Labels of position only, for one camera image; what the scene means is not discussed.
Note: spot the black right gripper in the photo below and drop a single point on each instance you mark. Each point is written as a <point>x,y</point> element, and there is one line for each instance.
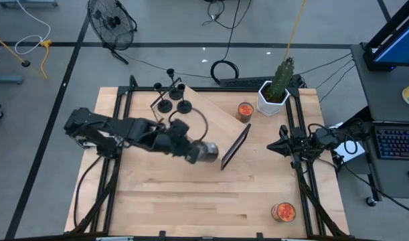
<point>296,145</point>

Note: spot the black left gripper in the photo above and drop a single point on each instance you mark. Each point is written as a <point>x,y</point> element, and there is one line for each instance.
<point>177,140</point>

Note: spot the grey candle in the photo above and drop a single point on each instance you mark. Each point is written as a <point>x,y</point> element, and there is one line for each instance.
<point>209,153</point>

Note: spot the black candle stick holder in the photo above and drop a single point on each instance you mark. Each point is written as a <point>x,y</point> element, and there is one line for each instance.
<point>164,106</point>
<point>184,107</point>
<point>175,94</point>

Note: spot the orange candle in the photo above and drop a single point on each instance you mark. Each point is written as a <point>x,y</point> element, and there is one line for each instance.
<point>285,211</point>
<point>245,109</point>

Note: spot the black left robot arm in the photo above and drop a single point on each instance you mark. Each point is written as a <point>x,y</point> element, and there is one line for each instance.
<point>124,129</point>

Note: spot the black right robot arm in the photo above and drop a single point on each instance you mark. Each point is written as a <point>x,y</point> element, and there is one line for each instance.
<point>323,139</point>

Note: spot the white plant pot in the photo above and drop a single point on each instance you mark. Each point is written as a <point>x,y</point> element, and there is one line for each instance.
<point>269,107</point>

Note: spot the green cactus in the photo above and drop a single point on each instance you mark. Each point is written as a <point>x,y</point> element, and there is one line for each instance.
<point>281,78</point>

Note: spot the white box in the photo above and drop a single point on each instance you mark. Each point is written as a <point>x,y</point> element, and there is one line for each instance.
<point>353,152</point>

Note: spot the backlit computer keyboard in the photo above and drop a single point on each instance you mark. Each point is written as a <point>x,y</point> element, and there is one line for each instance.
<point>396,144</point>

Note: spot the grey side desk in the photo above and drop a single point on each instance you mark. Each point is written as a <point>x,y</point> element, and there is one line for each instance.
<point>385,93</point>

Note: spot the black floor fan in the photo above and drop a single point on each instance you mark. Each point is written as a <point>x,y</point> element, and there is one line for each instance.
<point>112,21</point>

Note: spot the black computer monitor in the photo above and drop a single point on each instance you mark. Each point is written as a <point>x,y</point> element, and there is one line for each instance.
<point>398,43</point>

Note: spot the grey table foot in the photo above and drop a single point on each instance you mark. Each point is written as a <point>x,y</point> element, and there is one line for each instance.
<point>5,79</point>
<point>26,3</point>

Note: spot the wooden shelf riser, black frame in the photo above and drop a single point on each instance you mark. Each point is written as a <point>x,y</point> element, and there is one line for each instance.
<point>224,125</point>

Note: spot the black aluminium table frame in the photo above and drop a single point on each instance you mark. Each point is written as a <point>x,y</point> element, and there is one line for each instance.
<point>224,89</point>

